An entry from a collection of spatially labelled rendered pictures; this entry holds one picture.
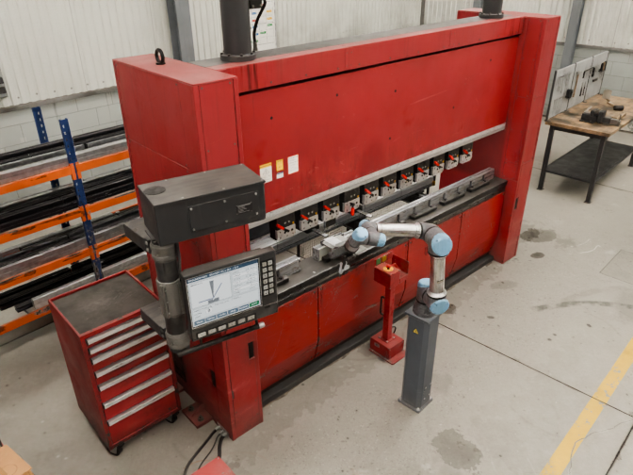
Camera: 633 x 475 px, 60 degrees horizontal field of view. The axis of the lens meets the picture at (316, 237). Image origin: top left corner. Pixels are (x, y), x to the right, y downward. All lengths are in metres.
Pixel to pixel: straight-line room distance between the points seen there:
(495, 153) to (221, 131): 3.27
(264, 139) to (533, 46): 2.72
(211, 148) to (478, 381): 2.65
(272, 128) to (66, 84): 4.29
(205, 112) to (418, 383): 2.26
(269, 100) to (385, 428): 2.24
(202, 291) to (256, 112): 1.12
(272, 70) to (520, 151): 2.85
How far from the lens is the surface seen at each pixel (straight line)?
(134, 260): 5.08
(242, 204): 2.43
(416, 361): 3.77
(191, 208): 2.35
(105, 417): 3.68
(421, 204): 4.62
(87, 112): 7.37
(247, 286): 2.61
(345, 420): 3.95
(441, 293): 3.35
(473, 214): 5.14
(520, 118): 5.28
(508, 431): 4.07
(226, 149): 2.82
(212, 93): 2.71
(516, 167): 5.40
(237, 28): 3.10
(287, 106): 3.28
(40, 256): 4.68
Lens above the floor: 2.88
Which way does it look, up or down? 28 degrees down
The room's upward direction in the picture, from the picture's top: 1 degrees counter-clockwise
